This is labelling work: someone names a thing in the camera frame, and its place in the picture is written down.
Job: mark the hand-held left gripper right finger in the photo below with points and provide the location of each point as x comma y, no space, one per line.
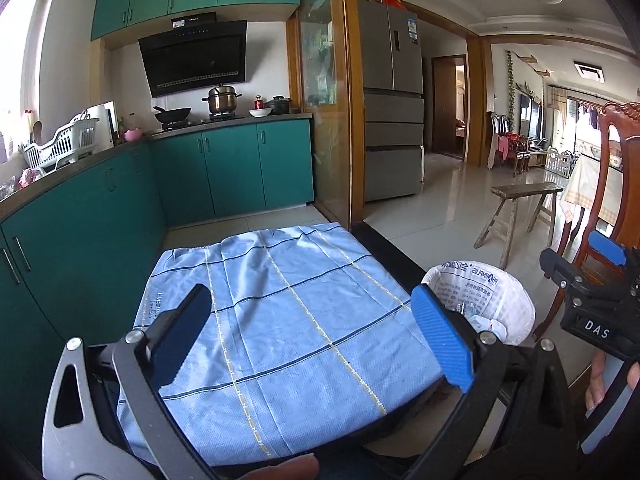
442,340

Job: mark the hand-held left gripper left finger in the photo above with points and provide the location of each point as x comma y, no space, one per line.
182,330

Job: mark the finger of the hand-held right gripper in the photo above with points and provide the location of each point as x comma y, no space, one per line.
562,267
607,249

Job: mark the bin with white bag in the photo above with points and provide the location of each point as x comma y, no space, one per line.
505,300

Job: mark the person's right hand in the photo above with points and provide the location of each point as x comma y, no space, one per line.
597,382

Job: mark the person's left hand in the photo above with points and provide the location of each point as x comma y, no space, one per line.
280,467

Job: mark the brown wooden chair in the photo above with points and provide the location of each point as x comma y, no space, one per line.
600,200

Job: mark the dining table with cloth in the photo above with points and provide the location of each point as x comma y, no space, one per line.
592,190

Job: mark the wooden bench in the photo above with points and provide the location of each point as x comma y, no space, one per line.
525,191

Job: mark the white play fence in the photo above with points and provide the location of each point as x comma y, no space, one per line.
562,162

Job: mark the blue checked tablecloth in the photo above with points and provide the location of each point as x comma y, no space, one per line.
387,252

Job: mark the blue checkered cloth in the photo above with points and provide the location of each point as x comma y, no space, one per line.
300,310

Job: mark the red wooden chairs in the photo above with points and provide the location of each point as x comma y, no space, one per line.
515,145

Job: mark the teal base cabinets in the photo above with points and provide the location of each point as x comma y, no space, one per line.
90,220

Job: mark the ceiling air vent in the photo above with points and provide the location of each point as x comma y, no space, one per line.
590,72

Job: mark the brown wooden door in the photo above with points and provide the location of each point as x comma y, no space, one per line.
442,110

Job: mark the pink bowl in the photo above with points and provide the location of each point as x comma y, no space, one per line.
133,135

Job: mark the gas stove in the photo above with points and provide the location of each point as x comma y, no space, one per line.
200,121

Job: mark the grey refrigerator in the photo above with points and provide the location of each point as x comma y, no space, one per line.
390,135

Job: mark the black wok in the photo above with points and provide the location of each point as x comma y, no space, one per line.
172,115

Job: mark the white kitchen appliance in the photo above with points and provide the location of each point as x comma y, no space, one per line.
102,127

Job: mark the white dish rack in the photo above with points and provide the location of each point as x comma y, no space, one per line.
62,145

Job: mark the wooden glass door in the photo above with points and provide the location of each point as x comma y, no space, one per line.
330,150

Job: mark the white bowl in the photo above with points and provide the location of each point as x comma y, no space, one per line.
260,112

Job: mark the steel cooking pot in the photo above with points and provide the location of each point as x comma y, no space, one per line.
222,101

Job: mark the black pot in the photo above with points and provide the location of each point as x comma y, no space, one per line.
278,106

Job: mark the black range hood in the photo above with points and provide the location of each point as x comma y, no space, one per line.
195,60

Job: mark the window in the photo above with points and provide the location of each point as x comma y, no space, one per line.
17,60

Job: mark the green wall vine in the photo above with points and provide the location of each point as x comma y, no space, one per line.
511,90

